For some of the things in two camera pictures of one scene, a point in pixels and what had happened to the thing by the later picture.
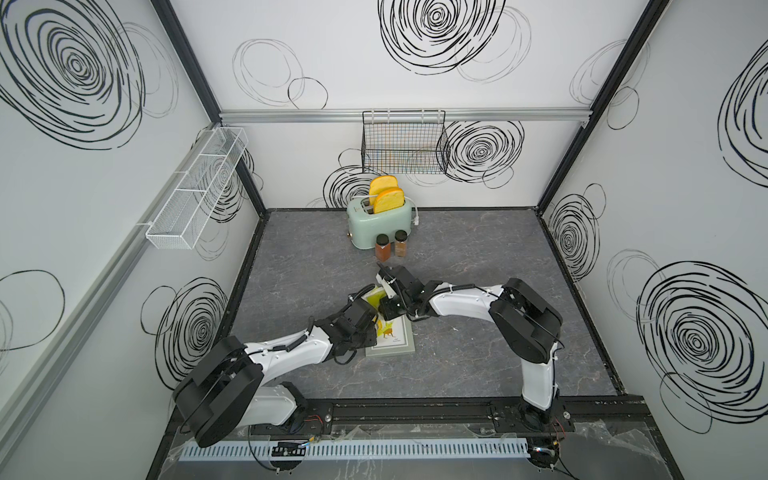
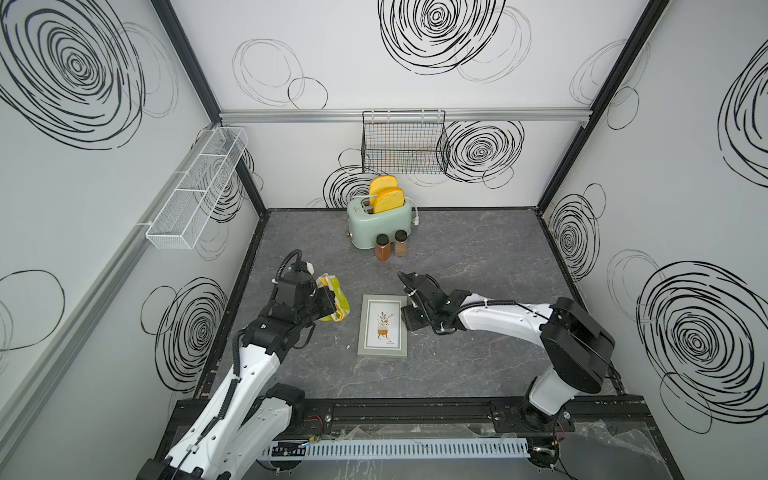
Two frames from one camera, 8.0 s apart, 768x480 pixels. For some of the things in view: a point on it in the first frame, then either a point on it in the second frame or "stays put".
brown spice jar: x=401 y=243 stays put
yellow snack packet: x=376 y=295 → x=342 y=306
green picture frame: x=394 y=336 stays put
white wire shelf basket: x=178 y=224 stays put
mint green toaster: x=364 y=225 stays put
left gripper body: x=367 y=338 → x=318 y=305
